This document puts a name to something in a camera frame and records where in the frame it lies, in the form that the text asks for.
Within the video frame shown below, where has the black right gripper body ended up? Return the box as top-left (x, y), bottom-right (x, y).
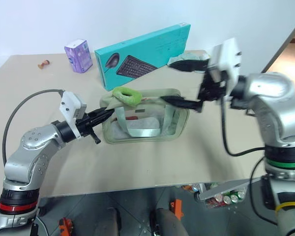
top-left (198, 70), bottom-right (231, 103)

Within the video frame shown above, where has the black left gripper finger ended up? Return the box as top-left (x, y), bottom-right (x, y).
top-left (88, 106), bottom-right (113, 119)
top-left (91, 110), bottom-right (114, 127)

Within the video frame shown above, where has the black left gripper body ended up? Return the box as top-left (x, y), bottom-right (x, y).
top-left (75, 111), bottom-right (101, 145)

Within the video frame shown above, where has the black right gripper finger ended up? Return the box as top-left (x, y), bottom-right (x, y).
top-left (168, 58), bottom-right (210, 73)
top-left (160, 95), bottom-right (204, 114)

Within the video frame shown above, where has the green clear-window pouch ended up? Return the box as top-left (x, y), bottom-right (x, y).
top-left (99, 88), bottom-right (190, 145)

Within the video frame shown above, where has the white tissue pack inside pouch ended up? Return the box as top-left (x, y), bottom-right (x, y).
top-left (126, 117), bottom-right (161, 131)

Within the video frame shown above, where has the teal keyboard box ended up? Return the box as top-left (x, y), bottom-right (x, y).
top-left (93, 22), bottom-right (191, 92)

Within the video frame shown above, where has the purple tissue pack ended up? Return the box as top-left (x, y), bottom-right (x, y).
top-left (64, 38), bottom-right (94, 74)

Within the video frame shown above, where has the small brown red figurine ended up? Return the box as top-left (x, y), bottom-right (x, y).
top-left (37, 59), bottom-right (51, 70)

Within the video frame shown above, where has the clear bin of cans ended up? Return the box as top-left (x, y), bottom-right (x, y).
top-left (194, 177), bottom-right (252, 210)

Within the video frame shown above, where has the dark rounded shape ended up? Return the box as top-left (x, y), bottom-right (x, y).
top-left (97, 207), bottom-right (121, 236)
top-left (149, 207), bottom-right (188, 236)

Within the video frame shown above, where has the orange plastic tool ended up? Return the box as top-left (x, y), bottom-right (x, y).
top-left (59, 217), bottom-right (74, 236)
top-left (170, 199), bottom-right (185, 219)

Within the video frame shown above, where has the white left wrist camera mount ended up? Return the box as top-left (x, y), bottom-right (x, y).
top-left (59, 91), bottom-right (88, 139)

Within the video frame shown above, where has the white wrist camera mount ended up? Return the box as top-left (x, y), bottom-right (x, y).
top-left (207, 37), bottom-right (243, 99)
top-left (59, 91), bottom-right (88, 139)

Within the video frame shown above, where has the green plush ring keychain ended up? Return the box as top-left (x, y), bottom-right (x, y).
top-left (111, 86), bottom-right (142, 107)

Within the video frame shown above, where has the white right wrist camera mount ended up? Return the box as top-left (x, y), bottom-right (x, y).
top-left (207, 37), bottom-right (243, 99)

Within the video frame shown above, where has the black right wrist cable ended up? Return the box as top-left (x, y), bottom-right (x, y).
top-left (219, 97), bottom-right (266, 157)

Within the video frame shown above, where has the grey left arm cable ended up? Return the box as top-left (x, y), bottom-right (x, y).
top-left (1, 88), bottom-right (65, 164)

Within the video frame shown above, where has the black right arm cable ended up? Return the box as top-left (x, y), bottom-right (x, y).
top-left (250, 156), bottom-right (280, 226)

